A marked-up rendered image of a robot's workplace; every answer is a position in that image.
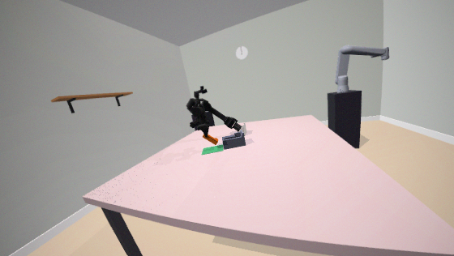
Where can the orange l-shaped part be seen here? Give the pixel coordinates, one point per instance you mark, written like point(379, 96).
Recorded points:
point(211, 139)

